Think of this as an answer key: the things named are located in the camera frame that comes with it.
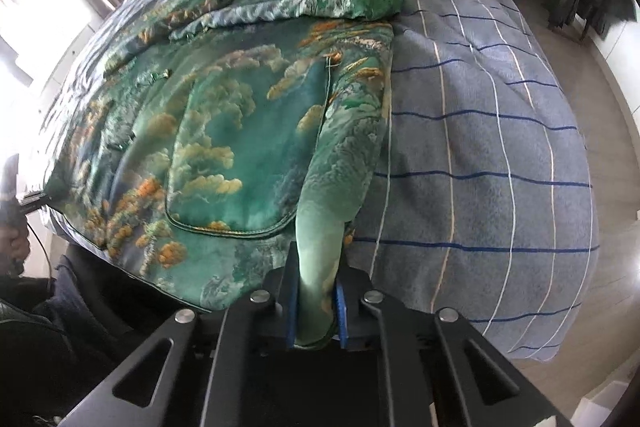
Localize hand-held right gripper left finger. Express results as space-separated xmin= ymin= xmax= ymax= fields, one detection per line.
xmin=59 ymin=252 xmax=302 ymax=427

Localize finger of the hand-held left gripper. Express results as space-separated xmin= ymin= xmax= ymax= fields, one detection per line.
xmin=17 ymin=193 xmax=52 ymax=214

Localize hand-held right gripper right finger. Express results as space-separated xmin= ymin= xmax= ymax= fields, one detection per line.
xmin=332 ymin=264 xmax=573 ymax=427

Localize green printed jacket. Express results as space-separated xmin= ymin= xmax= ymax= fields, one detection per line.
xmin=44 ymin=0 xmax=418 ymax=350

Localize person's left hand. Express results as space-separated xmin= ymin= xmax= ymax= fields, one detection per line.
xmin=0 ymin=219 xmax=32 ymax=279

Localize person's dark pants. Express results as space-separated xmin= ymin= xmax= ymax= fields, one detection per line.
xmin=30 ymin=252 xmax=211 ymax=368

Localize white window cabinet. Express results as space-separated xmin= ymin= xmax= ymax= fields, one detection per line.
xmin=30 ymin=7 xmax=131 ymax=118

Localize person's black jacket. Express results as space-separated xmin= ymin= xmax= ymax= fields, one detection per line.
xmin=0 ymin=297 xmax=118 ymax=427

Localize bed with checked blue cover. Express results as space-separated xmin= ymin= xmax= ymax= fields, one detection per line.
xmin=40 ymin=0 xmax=601 ymax=363

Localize white wardrobe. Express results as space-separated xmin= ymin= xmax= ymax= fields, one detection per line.
xmin=590 ymin=0 xmax=640 ymax=128

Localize black cable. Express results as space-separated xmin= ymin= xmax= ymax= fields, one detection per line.
xmin=27 ymin=222 xmax=57 ymax=282

